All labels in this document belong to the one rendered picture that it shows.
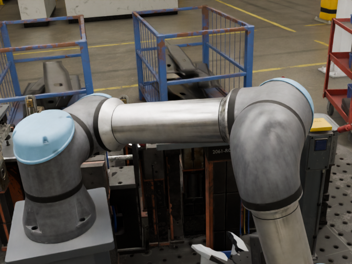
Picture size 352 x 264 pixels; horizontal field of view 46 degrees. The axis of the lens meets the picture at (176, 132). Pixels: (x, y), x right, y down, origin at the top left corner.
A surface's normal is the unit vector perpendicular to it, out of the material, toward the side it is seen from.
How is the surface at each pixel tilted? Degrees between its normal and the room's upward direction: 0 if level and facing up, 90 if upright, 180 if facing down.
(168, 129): 88
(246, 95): 26
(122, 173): 0
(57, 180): 90
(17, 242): 0
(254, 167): 68
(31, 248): 0
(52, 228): 73
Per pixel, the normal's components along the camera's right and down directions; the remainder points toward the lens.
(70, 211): 0.59, 0.03
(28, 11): 0.18, 0.42
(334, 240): -0.04, -0.90
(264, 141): -0.22, -0.25
